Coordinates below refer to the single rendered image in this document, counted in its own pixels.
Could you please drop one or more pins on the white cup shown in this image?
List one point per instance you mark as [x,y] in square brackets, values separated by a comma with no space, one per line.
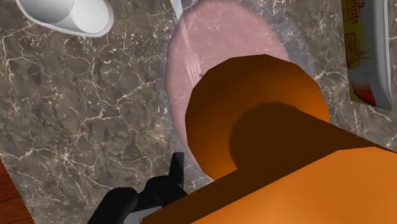
[83,18]

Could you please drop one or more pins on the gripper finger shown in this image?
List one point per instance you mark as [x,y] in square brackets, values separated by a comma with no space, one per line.
[161,189]

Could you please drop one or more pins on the pink plate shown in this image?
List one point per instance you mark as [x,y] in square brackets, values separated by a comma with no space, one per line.
[223,34]

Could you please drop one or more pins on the grey and yellow box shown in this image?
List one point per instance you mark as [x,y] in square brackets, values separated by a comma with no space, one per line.
[367,46]

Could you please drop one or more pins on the orange round-headed tool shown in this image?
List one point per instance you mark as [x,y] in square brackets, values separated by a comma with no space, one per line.
[279,173]

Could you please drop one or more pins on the white fork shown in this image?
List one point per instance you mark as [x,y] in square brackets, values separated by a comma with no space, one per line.
[193,69]

